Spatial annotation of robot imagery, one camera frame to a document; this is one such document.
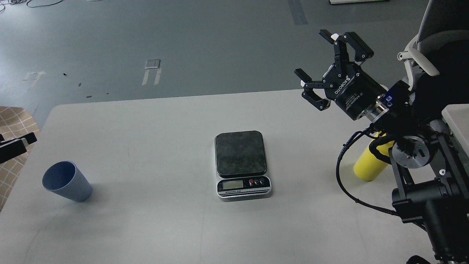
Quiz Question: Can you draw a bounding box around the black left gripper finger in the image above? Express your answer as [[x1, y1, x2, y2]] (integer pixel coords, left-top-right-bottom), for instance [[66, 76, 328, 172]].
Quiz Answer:
[[0, 132, 37, 164]]

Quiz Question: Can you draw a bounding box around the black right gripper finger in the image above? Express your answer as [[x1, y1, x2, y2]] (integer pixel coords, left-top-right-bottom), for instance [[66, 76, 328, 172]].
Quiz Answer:
[[318, 29, 374, 76], [294, 68, 336, 111]]

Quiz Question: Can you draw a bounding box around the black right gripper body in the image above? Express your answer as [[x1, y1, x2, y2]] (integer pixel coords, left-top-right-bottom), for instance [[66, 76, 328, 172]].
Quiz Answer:
[[322, 63, 387, 120]]

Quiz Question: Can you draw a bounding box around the blue ribbed cup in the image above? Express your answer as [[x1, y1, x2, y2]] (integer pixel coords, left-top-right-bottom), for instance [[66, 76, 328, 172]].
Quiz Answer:
[[42, 161, 93, 202]]

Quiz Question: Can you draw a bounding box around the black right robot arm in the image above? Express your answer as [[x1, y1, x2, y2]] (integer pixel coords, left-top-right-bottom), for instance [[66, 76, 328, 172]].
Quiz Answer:
[[295, 30, 468, 264]]

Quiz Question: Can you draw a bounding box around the digital kitchen scale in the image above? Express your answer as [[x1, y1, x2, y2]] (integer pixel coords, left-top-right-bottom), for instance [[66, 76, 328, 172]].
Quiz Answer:
[[214, 130, 273, 202]]

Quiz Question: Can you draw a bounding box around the beige checkered cloth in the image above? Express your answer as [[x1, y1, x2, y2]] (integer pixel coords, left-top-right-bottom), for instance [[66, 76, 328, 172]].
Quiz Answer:
[[0, 106, 40, 209]]

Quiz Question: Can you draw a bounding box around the grey office chair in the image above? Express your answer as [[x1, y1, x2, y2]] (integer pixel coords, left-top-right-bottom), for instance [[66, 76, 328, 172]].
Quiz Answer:
[[412, 0, 469, 122]]

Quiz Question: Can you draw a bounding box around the black floor cable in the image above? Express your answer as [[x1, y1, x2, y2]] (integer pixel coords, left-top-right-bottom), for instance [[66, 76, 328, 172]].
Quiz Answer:
[[0, 0, 64, 14]]

